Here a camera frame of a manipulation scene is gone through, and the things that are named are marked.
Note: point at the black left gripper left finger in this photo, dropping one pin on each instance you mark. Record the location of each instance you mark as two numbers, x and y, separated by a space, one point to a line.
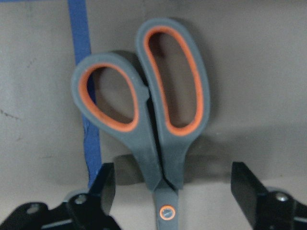
80 211

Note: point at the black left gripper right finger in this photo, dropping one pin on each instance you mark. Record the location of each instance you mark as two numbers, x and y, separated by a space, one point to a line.
265 209

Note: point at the grey orange handled scissors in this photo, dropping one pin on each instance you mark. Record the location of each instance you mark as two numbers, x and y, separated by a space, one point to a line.
158 146

